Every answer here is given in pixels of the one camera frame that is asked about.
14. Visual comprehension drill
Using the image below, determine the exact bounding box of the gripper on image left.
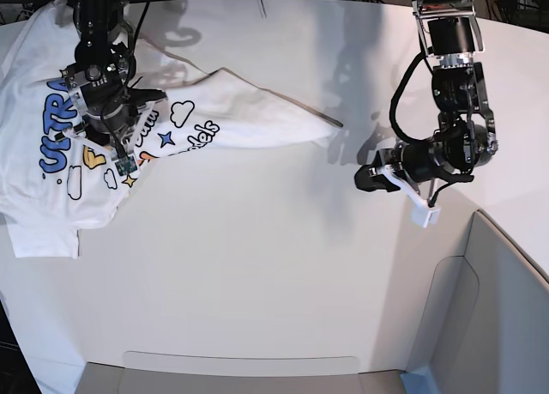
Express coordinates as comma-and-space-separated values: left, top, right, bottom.
53, 88, 167, 158

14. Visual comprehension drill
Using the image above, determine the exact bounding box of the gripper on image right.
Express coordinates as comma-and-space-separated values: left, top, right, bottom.
354, 143, 474, 199

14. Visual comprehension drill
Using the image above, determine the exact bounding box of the white printed t-shirt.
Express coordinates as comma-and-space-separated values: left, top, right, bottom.
1, 2, 337, 258

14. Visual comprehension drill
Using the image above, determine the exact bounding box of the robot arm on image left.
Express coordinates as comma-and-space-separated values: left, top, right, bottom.
61, 0, 166, 160

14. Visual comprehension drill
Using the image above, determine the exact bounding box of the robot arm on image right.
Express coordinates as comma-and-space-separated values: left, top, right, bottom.
354, 0, 498, 193

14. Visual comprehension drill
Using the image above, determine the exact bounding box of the grey side panel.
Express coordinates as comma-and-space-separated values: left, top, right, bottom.
401, 212, 548, 393

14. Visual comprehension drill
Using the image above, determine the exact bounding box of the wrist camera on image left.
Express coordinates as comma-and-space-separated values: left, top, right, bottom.
113, 154, 139, 177

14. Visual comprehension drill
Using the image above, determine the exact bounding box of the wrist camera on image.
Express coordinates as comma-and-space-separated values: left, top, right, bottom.
411, 206, 440, 228
113, 154, 139, 177

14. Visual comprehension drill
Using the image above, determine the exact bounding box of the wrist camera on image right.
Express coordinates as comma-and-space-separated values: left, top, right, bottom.
411, 206, 440, 228

